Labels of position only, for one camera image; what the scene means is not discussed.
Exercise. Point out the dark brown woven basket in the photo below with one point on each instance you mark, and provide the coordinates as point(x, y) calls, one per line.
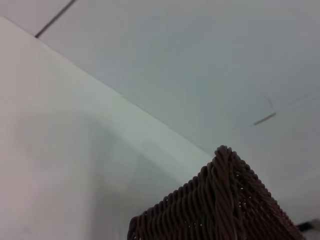
point(217, 207)

